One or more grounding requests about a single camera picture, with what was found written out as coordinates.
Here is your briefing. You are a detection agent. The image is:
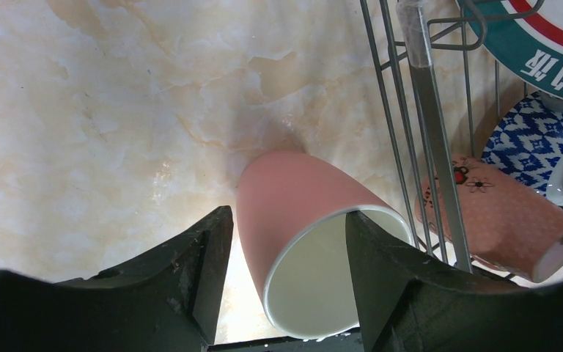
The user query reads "black wire dish rack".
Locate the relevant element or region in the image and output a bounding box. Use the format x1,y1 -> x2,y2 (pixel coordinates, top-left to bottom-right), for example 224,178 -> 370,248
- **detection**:
358,0 -> 547,283

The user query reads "orange patterned bowl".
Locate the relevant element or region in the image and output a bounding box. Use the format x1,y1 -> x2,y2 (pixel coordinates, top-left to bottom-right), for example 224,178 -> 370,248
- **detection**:
481,92 -> 563,205

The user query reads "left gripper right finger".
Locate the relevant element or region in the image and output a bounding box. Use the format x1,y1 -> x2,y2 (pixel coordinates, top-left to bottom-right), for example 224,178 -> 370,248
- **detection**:
345,211 -> 563,351

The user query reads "brown ceramic mug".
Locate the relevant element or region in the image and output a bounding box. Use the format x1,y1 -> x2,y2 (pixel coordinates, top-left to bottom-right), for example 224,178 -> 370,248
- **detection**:
414,154 -> 563,284

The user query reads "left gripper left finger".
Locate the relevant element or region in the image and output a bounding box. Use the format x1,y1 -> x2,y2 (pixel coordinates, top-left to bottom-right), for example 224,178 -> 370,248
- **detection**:
0,206 -> 233,351

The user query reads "pink mug white inside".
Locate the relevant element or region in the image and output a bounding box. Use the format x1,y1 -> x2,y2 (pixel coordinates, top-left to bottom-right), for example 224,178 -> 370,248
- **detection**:
236,150 -> 415,340

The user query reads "white plate green red rim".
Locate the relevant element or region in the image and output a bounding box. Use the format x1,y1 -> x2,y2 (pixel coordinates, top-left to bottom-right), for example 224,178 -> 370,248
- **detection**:
476,0 -> 563,99

